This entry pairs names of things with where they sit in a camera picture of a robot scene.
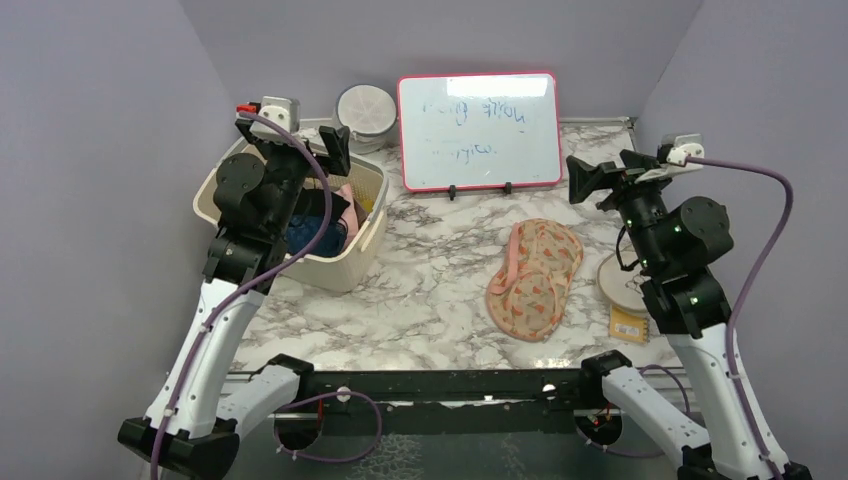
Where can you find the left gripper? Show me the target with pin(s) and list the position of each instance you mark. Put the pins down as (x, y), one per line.
(335, 141)

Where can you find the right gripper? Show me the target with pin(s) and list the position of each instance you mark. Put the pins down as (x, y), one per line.
(584, 177)

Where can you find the floral mesh laundry bag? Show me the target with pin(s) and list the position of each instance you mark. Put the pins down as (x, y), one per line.
(527, 296)

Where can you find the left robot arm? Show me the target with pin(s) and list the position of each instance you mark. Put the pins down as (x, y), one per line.
(275, 206)

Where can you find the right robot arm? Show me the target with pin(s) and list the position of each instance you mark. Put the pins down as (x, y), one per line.
(674, 249)

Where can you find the cream plastic laundry basket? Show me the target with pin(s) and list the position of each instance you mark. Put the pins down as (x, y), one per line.
(369, 184)

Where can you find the white round mesh container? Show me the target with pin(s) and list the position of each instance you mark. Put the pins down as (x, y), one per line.
(370, 113)

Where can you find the pink garment in basket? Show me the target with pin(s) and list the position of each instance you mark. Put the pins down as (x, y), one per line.
(354, 214)

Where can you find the round white disc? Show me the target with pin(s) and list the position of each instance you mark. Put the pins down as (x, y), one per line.
(622, 289)

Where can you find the pink framed whiteboard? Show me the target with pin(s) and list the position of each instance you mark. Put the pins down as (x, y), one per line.
(479, 131)

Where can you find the small yellow notepad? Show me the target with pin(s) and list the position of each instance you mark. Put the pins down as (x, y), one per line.
(626, 326)

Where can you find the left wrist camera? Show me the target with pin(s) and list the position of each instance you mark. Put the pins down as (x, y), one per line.
(283, 112)

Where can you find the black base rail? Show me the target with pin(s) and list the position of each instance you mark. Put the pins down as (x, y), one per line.
(444, 402)

